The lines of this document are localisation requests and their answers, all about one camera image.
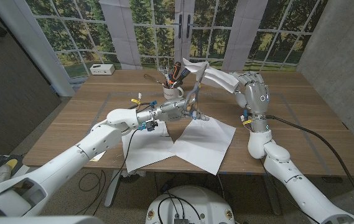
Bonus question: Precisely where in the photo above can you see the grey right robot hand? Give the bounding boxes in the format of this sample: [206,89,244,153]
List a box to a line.
[230,71,271,115]

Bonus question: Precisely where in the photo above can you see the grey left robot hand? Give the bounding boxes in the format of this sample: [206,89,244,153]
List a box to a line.
[156,97,210,123]

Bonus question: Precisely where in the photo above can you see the yellow handled scissors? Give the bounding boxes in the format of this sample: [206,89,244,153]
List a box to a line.
[184,63,208,115]

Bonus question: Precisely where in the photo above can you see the white mug with tools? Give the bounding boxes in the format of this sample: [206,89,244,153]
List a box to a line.
[167,61,182,85]

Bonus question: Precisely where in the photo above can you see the silver metal wrench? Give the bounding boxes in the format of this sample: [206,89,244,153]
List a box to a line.
[157,66,170,82]

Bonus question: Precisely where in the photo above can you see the large white paper sheet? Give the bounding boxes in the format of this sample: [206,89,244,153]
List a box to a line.
[170,116,237,176]

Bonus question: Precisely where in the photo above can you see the white power strip box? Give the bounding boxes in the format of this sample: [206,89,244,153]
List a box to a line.
[89,63,116,76]

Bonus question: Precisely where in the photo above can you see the gold foil sheet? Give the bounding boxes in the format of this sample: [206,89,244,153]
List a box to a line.
[89,151,106,162]

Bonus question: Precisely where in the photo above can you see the printed window forest backdrop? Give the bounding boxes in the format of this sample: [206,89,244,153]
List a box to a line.
[24,0,330,78]

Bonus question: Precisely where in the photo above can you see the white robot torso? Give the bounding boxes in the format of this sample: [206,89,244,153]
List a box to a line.
[145,185,236,224]

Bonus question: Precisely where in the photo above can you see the white table leg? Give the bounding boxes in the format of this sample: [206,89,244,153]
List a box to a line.
[104,169,122,208]

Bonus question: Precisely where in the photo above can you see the grey table leg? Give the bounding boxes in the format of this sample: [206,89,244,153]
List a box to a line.
[262,174,282,216]

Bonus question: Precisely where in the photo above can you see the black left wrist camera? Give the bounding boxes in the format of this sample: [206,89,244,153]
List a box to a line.
[145,120,159,132]

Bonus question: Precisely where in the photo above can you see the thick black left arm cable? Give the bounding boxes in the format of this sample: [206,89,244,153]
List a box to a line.
[128,101,153,110]

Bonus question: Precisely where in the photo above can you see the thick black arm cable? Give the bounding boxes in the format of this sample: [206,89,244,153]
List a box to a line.
[128,101,153,110]
[263,114,354,215]

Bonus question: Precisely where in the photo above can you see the clear amber handled screwdriver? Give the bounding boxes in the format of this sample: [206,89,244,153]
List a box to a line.
[144,73,165,86]

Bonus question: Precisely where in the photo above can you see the thin black left wrist cable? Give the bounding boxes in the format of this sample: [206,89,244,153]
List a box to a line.
[92,129,139,216]

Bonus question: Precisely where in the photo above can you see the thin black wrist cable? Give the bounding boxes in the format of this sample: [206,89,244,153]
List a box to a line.
[92,129,139,216]
[259,158,324,224]

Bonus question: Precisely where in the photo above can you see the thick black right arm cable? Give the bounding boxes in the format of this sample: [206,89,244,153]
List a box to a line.
[263,114,354,215]

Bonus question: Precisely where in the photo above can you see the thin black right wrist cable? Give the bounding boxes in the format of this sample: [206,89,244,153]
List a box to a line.
[259,158,324,224]

